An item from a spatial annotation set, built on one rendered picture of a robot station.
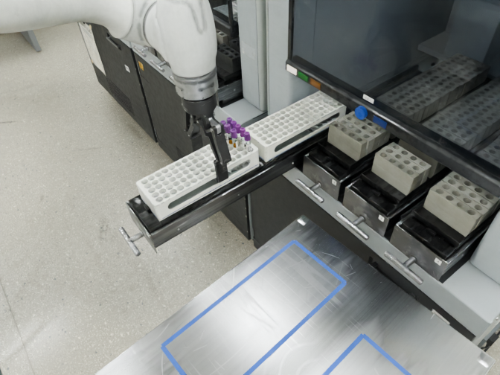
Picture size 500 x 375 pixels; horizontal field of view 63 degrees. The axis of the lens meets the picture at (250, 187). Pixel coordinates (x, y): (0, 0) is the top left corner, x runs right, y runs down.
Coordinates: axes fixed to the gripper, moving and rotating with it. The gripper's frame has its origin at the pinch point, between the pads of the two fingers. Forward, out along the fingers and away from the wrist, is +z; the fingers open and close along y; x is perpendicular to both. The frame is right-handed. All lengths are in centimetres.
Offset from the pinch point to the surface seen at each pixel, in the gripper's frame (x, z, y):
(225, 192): -0.2, 5.7, 6.3
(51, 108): -9, 85, -199
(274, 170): 15.2, 7.6, 6.8
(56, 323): -58, 86, -45
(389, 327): 3, 5, 54
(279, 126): 22.0, -0.1, 0.5
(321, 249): 5.2, 4.4, 34.3
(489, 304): 27, 13, 62
